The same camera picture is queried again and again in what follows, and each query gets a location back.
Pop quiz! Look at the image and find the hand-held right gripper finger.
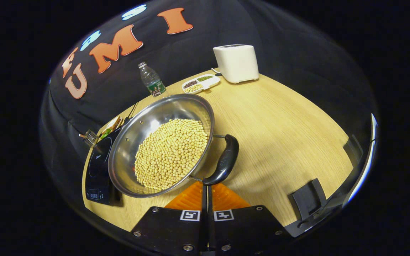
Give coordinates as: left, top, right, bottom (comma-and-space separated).
132, 181, 207, 255
207, 182, 291, 254

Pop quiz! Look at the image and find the black induction cooktop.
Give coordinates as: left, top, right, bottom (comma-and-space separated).
85, 128, 123, 207

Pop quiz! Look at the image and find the stainless steel pot black handle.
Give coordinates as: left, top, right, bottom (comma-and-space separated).
108, 94, 239, 198

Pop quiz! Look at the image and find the pile of yellow soybeans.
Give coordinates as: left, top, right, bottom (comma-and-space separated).
134, 118, 209, 191

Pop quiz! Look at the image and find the black plastic holder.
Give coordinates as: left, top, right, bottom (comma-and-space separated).
292, 178, 328, 221

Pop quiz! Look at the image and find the plate with sandwich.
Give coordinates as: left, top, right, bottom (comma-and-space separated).
99, 116, 123, 139

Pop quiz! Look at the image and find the white divided dish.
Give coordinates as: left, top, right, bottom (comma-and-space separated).
182, 74, 221, 94

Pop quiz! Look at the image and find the clear plastic water bottle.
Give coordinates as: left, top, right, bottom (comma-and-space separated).
138, 62, 166, 97

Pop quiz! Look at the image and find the white toaster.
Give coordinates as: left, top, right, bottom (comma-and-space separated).
213, 44, 259, 84

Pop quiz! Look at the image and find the small wire mesh holder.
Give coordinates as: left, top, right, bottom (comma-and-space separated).
79, 130, 99, 147

